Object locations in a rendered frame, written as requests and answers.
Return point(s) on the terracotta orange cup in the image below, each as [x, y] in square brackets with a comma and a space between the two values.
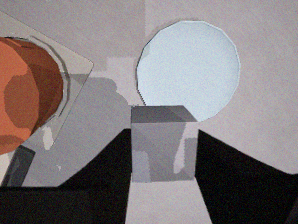
[31, 89]

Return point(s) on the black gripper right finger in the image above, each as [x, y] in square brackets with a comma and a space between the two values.
[238, 189]

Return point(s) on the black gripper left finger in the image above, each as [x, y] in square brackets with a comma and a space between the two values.
[97, 194]

